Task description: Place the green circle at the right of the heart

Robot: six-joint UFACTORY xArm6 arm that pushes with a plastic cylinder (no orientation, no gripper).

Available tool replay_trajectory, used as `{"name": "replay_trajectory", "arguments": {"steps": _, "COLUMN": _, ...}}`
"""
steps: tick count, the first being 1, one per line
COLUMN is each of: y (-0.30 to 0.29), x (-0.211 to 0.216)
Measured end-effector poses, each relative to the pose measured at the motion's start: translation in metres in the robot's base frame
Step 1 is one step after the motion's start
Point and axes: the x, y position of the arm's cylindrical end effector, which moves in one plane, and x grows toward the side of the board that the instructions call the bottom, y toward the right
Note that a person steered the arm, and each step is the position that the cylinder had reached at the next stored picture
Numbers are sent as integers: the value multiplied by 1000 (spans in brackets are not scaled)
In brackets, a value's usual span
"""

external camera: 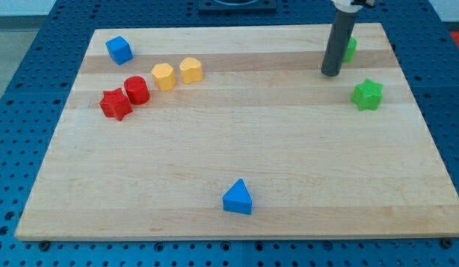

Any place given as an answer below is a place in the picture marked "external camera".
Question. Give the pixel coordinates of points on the green circle block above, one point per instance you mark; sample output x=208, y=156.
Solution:
x=351, y=50

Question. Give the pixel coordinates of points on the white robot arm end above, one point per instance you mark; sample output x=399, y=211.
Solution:
x=353, y=6

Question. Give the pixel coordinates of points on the wooden board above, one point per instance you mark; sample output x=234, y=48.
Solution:
x=315, y=166

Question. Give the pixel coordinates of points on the blue triangle block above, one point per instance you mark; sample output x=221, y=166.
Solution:
x=237, y=199

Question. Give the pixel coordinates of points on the yellow hexagon block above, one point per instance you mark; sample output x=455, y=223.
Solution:
x=164, y=77

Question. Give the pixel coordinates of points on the red cylinder block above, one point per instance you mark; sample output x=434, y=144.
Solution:
x=137, y=90

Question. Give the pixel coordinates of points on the red star block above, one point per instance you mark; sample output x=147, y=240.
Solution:
x=116, y=104

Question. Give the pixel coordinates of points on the blue cube block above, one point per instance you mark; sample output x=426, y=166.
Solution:
x=119, y=50

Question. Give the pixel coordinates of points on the green star block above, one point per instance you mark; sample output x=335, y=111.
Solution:
x=367, y=95

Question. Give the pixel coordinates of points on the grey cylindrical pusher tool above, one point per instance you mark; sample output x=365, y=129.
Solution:
x=338, y=42

